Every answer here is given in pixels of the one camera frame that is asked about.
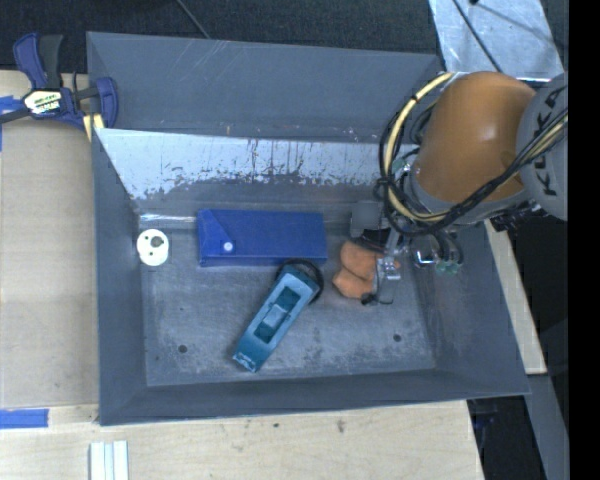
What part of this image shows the orange soft toy food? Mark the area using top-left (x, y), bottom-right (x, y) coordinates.
top-left (331, 239), bottom-right (382, 300)

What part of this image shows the white round disc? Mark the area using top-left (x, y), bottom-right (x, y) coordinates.
top-left (136, 228), bottom-right (171, 268)

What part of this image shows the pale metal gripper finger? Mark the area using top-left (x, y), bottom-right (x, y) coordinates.
top-left (374, 257), bottom-right (402, 306)

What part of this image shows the blue box with white button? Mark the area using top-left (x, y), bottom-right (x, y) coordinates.
top-left (196, 208), bottom-right (329, 268)

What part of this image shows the teal hand tool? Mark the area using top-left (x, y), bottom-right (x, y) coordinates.
top-left (232, 263), bottom-right (320, 374)

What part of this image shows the grey metal bin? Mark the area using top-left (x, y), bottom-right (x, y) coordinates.
top-left (85, 31), bottom-right (532, 427)

